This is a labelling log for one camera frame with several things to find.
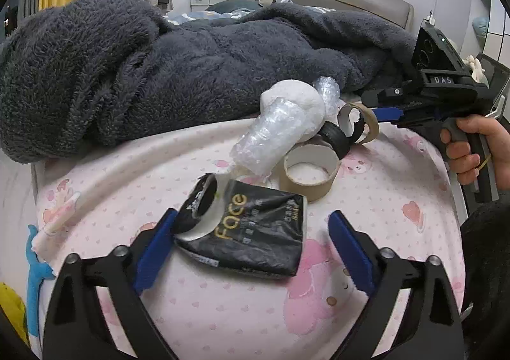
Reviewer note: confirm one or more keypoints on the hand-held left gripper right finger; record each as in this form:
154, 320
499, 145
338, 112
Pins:
350, 248

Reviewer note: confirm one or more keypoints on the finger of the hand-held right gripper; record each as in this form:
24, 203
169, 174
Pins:
394, 95
388, 114

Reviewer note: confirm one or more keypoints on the blue patterned duvet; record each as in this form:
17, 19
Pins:
199, 16

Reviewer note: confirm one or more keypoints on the white cotton ball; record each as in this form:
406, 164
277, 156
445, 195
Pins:
295, 95

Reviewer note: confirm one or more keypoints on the person's dark clothing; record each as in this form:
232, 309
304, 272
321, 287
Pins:
486, 272

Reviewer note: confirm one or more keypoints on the white figurine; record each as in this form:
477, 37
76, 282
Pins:
476, 69

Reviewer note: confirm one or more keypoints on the dark teal pillow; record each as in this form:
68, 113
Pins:
231, 5

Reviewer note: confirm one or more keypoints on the pink printed bed sheet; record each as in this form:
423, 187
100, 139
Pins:
219, 316

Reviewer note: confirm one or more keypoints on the small clear bubble wrap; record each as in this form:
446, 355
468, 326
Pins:
328, 91

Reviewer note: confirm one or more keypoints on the person's right hand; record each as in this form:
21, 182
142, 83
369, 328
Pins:
462, 157

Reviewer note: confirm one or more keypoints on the torn cardboard tape core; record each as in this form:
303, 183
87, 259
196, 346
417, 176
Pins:
370, 121

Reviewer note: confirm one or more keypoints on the black tape roll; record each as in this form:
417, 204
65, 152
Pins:
338, 143

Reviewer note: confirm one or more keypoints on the white wall charger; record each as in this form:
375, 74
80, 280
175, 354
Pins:
431, 18

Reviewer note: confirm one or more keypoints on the teal round object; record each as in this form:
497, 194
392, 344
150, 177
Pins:
480, 25

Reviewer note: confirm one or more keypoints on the black tissue packet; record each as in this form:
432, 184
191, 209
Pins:
255, 236

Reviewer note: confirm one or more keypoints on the wide cardboard tape core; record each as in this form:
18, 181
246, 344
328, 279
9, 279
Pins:
306, 186

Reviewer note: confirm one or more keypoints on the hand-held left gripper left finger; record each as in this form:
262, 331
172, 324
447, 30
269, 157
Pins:
155, 248

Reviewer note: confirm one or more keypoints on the blue plush toy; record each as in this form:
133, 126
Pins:
36, 276

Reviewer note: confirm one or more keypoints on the dark grey fleece blanket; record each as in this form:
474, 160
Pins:
139, 65

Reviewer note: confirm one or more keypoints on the yellow cloth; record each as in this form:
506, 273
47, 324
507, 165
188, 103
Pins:
12, 312

